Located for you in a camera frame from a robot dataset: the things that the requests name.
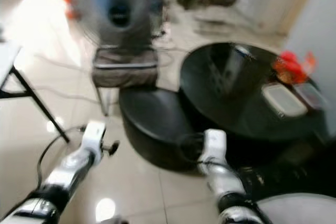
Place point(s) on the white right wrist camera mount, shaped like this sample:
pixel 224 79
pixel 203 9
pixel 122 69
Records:
pixel 214 145

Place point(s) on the red plastic bag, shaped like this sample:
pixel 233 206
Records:
pixel 291 66

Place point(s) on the white rectangular tray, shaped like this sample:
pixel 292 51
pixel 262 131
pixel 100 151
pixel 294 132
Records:
pixel 284 99

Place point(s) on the black standing fan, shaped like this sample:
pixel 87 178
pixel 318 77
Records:
pixel 119 11

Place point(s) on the grey round seat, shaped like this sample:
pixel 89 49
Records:
pixel 299 211

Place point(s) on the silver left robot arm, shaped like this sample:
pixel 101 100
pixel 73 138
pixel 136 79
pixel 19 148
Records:
pixel 73 177

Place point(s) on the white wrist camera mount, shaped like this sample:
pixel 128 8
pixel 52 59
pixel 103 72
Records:
pixel 214 145
pixel 95 136

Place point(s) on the brown cushioned chair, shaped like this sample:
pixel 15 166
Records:
pixel 125 66

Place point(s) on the black round ottoman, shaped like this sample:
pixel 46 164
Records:
pixel 157 129

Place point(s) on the black round glossy table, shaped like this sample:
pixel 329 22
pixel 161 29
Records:
pixel 236 93

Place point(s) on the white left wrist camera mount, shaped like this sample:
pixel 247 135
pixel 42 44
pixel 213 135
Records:
pixel 95 136

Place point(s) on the black table leg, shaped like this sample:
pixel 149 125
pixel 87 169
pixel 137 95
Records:
pixel 38 103

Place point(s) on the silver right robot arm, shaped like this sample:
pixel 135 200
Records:
pixel 228 182

